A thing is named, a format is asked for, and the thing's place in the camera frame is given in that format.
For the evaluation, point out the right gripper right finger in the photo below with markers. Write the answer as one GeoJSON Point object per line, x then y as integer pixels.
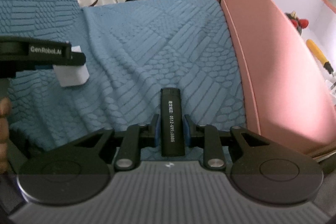
{"type": "Point", "coordinates": [188, 129]}

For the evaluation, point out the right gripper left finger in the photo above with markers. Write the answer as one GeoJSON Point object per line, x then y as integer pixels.
{"type": "Point", "coordinates": [154, 128]}

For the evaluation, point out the white USB wall charger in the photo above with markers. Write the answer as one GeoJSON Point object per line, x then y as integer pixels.
{"type": "Point", "coordinates": [72, 71]}

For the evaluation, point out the yellow handled screwdriver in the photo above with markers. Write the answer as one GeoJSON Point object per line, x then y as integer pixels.
{"type": "Point", "coordinates": [316, 51]}

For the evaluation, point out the person's left hand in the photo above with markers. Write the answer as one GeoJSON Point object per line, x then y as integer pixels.
{"type": "Point", "coordinates": [4, 133]}

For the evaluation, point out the blue textured sofa cover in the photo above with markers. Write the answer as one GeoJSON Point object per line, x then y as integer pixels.
{"type": "Point", "coordinates": [133, 49]}

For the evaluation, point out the pink storage box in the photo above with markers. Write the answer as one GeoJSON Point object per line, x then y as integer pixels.
{"type": "Point", "coordinates": [285, 96]}

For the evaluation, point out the red black small object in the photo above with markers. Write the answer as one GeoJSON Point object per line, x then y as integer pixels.
{"type": "Point", "coordinates": [298, 23]}

